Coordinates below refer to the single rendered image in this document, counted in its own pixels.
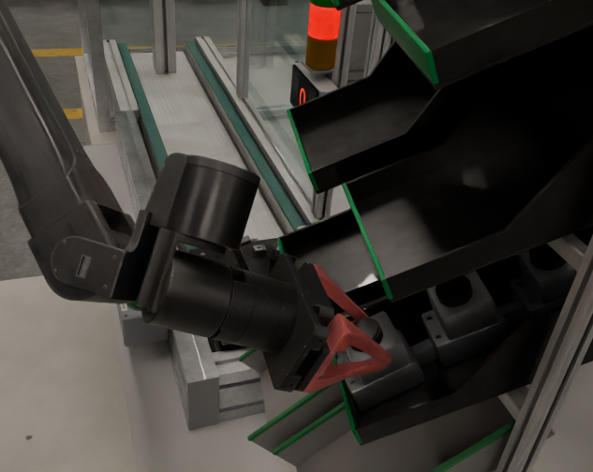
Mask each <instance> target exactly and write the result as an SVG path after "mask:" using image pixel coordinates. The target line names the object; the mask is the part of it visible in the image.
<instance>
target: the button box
mask: <svg viewBox="0 0 593 472"><path fill-rule="evenodd" d="M117 308H118V314H119V319H120V324H121V330H122V335H123V340H124V345H125V347H130V346H135V345H140V344H146V343H152V342H157V341H162V340H168V339H169V329H167V328H163V327H159V326H155V325H151V324H147V323H144V321H143V320H142V316H141V309H140V308H135V307H132V306H131V305H130V304H129V303H123V304H117Z"/></svg>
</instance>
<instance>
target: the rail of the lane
mask: <svg viewBox="0 0 593 472"><path fill-rule="evenodd" d="M114 116H115V122H116V123H115V126H116V138H117V148H118V152H119V156H120V159H121V163H122V167H123V171H124V175H125V178H126V185H127V189H128V193H129V196H130V200H131V204H132V208H133V212H134V215H135V219H136V220H137V217H138V214H139V211H140V209H142V210H145V208H146V205H147V203H148V200H149V198H150V196H151V194H152V191H153V189H154V186H155V184H156V177H155V175H154V172H153V168H152V165H151V162H150V159H149V156H148V154H147V151H146V148H145V145H144V142H143V139H142V135H141V131H140V128H139V125H138V122H137V119H136V116H135V113H134V111H126V113H123V111H115V112H114ZM166 342H167V346H168V350H169V353H170V360H171V364H172V368H173V372H174V375H175V379H176V383H177V387H178V391H179V394H180V398H181V401H182V405H183V409H184V412H185V419H186V423H187V427H188V430H193V429H198V428H202V427H206V426H211V425H215V424H218V423H219V373H218V371H217V368H216V365H215V360H214V357H213V353H212V350H211V348H210V345H209V342H208V339H207V337H202V336H198V335H195V334H190V333H186V332H179V331H176V330H171V329H169V339H168V340H166Z"/></svg>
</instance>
